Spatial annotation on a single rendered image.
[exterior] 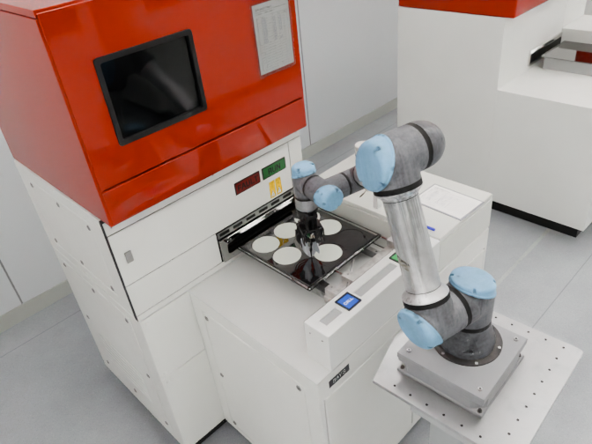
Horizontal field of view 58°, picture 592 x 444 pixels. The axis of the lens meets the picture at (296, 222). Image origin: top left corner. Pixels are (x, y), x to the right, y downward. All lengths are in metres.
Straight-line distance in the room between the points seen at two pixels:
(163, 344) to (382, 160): 1.14
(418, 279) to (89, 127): 0.91
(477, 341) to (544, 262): 1.90
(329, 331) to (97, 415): 1.56
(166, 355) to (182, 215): 0.54
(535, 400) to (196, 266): 1.13
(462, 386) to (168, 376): 1.09
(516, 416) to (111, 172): 1.24
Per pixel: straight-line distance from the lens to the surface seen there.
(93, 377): 2.95
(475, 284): 1.40
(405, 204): 1.23
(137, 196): 1.61
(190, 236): 1.83
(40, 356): 3.21
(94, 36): 1.46
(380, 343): 1.75
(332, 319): 1.53
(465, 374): 1.50
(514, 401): 1.57
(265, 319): 1.75
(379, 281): 1.64
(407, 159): 1.20
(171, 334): 1.98
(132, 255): 1.74
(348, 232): 1.95
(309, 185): 1.58
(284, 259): 1.84
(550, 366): 1.67
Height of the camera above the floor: 2.04
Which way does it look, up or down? 34 degrees down
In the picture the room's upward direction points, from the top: 7 degrees counter-clockwise
